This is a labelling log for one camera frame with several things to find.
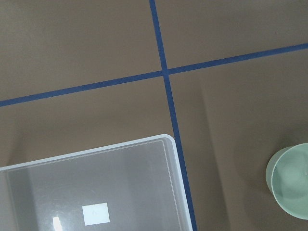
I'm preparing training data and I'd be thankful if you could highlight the mint green bowl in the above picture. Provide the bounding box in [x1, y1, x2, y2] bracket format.
[265, 143, 308, 220]

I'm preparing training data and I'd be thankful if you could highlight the clear plastic storage box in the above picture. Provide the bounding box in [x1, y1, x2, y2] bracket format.
[0, 134, 193, 231]

